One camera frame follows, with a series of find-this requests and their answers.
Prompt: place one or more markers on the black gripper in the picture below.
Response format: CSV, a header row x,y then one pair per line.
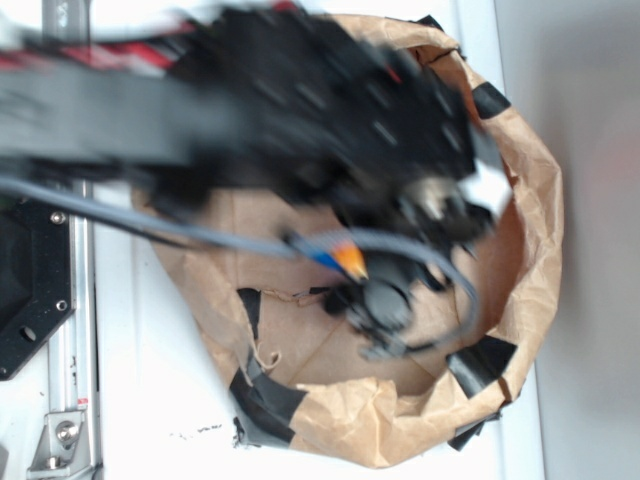
x,y
392,150

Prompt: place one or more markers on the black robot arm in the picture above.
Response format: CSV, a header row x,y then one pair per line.
x,y
135,133

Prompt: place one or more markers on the brown paper bag tray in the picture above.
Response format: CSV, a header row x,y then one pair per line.
x,y
295,373

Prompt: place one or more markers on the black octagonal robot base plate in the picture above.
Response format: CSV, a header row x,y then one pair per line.
x,y
36,280

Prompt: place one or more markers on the aluminium extrusion rail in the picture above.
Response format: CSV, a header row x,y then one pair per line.
x,y
73,378

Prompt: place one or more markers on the metal corner bracket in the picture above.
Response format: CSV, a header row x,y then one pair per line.
x,y
63,448

